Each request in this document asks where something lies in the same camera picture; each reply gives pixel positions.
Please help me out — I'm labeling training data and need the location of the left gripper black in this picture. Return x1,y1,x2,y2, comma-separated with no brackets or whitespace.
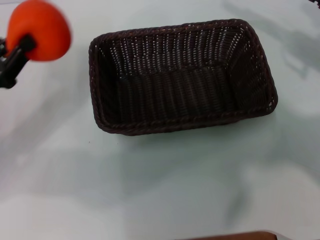
0,34,35,90

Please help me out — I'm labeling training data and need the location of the orange-red plastic pear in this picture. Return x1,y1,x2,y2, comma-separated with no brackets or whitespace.
5,0,73,62

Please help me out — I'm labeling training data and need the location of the dark brown woven basket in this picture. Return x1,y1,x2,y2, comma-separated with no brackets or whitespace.
87,18,279,137

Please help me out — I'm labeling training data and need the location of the white tablecloth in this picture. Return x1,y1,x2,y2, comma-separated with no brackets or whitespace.
0,0,320,240

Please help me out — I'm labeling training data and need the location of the brown wooden edge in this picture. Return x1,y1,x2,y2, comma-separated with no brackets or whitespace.
183,230,278,240

